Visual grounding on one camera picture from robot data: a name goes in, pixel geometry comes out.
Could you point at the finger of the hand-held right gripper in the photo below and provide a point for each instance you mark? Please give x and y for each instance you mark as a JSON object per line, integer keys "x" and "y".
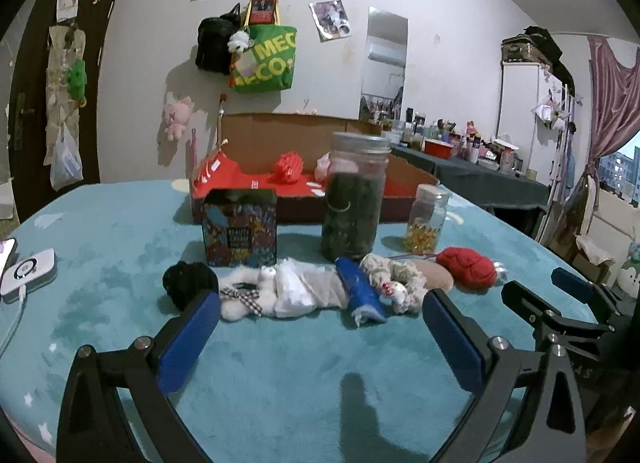
{"x": 525, "y": 300}
{"x": 572, "y": 279}

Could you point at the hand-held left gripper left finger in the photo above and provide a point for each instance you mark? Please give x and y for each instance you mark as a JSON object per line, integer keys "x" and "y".
{"x": 185, "y": 343}

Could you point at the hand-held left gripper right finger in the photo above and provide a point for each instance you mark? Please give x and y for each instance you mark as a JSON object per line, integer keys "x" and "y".
{"x": 455, "y": 343}

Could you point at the black scrunchie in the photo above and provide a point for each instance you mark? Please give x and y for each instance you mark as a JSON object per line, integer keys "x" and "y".
{"x": 185, "y": 280}

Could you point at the white plush toy checked bow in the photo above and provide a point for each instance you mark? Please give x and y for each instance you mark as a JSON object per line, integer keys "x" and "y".
{"x": 240, "y": 305}

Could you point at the red rabbit towel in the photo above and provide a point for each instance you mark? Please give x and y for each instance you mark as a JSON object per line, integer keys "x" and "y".
{"x": 467, "y": 265}

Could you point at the beige round pad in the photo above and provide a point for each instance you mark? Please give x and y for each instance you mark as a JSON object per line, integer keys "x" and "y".
{"x": 439, "y": 276}

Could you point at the cream fluffy scrunchie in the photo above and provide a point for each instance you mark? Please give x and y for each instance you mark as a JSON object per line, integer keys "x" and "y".
{"x": 400, "y": 273}

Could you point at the blue soft tube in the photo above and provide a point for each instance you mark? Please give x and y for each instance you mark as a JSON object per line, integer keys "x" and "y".
{"x": 357, "y": 288}

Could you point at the cardboard box with red lining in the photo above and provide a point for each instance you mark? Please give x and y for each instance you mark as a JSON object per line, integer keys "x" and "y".
{"x": 280, "y": 143}

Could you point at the small pink soft item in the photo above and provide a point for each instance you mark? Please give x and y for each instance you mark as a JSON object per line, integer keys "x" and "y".
{"x": 323, "y": 166}

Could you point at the grey plush toy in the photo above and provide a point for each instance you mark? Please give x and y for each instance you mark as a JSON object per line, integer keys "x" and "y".
{"x": 631, "y": 270}

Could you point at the small glass jar yellow capsules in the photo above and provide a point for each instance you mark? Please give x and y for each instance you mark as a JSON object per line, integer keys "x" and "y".
{"x": 425, "y": 228}

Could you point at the window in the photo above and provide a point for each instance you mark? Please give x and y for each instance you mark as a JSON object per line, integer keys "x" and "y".
{"x": 622, "y": 168}

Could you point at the colourful printed box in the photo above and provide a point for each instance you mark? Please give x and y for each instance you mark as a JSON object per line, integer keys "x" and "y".
{"x": 240, "y": 233}

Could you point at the table with dark cloth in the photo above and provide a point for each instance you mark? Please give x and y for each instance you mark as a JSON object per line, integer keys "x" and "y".
{"x": 475, "y": 178}

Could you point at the white coat rack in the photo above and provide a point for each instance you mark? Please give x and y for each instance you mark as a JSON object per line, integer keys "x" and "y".
{"x": 555, "y": 113}

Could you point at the row of cosmetic bottles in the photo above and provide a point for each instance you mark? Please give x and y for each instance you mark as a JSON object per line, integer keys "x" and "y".
{"x": 470, "y": 140}

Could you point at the large glass jar green contents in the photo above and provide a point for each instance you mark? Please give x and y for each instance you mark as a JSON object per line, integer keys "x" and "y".
{"x": 350, "y": 208}

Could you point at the white power bank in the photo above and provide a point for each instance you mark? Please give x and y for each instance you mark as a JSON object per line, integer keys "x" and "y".
{"x": 30, "y": 268}

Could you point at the red container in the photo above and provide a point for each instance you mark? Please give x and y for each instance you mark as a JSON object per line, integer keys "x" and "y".
{"x": 439, "y": 148}

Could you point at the pink curtain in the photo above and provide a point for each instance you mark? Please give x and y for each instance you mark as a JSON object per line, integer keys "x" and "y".
{"x": 615, "y": 93}

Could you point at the smartphone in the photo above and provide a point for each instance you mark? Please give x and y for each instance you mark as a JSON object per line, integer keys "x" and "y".
{"x": 6, "y": 253}

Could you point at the red knitted ball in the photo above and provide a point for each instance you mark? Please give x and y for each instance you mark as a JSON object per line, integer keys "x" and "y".
{"x": 288, "y": 168}

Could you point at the white plastic bag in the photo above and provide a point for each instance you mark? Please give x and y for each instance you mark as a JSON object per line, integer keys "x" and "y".
{"x": 65, "y": 163}

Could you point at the pink plush toy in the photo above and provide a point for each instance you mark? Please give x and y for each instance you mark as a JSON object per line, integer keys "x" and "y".
{"x": 176, "y": 115}

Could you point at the red-tipped stick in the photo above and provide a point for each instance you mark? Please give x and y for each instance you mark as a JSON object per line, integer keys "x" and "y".
{"x": 222, "y": 113}

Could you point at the dark storage bag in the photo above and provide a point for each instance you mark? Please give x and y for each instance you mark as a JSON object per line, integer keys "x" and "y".
{"x": 532, "y": 43}

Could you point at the green plush toy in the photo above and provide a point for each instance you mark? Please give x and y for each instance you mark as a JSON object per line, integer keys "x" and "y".
{"x": 77, "y": 80}

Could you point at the green tote bag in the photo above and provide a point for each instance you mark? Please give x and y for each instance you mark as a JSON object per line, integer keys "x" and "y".
{"x": 265, "y": 63}

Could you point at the beige hanging organizer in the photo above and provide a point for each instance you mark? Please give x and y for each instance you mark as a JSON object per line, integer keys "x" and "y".
{"x": 57, "y": 73}

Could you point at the black bag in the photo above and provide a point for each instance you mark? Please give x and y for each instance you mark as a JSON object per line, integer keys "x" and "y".
{"x": 212, "y": 43}

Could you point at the small white plush charm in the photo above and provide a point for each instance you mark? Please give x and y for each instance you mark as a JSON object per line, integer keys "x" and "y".
{"x": 238, "y": 40}

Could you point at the dark brown door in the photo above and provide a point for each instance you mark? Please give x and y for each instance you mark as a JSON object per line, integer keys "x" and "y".
{"x": 27, "y": 68}

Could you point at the wall mirror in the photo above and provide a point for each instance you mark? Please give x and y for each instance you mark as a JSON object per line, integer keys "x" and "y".
{"x": 385, "y": 43}

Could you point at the photo wall poster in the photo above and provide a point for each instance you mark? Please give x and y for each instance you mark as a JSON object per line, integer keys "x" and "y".
{"x": 332, "y": 18}

